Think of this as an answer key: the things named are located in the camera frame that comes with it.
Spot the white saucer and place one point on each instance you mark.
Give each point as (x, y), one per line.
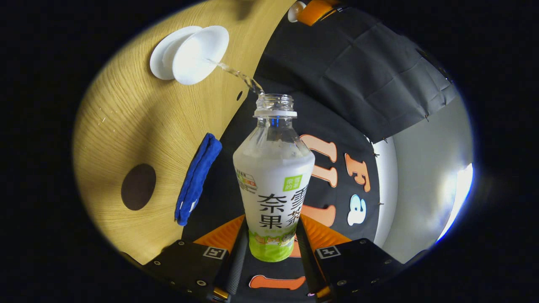
(160, 59)

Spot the blue folded towel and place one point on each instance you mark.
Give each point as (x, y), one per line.
(198, 176)

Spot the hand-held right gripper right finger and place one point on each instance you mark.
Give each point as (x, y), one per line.
(309, 269)

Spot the white green water bottle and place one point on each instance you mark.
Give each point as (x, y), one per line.
(273, 189)

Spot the white teacup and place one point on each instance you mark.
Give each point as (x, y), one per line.
(202, 54)

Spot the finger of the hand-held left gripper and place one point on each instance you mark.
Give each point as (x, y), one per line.
(316, 10)

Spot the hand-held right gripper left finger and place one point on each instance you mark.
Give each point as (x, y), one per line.
(236, 265)

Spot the dark round coaster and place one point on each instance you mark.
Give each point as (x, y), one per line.
(138, 187)

